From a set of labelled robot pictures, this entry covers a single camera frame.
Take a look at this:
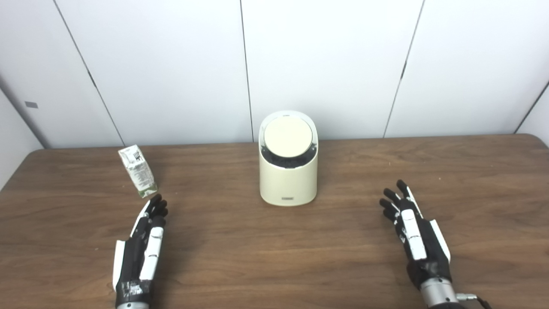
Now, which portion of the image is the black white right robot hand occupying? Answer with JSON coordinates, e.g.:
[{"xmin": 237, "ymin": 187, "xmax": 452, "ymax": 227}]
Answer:
[{"xmin": 379, "ymin": 179, "xmax": 452, "ymax": 290}]

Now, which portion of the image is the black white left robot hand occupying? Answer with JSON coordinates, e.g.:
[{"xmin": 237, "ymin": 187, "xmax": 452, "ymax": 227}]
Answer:
[{"xmin": 112, "ymin": 194, "xmax": 169, "ymax": 306}]

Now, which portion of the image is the white green milk carton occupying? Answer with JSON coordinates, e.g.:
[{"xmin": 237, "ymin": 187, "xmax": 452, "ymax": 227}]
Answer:
[{"xmin": 118, "ymin": 145, "xmax": 158, "ymax": 198}]

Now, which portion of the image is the cream-colored round bin lid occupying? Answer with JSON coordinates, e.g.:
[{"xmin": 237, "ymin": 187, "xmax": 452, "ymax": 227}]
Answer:
[{"xmin": 263, "ymin": 117, "xmax": 313, "ymax": 158}]

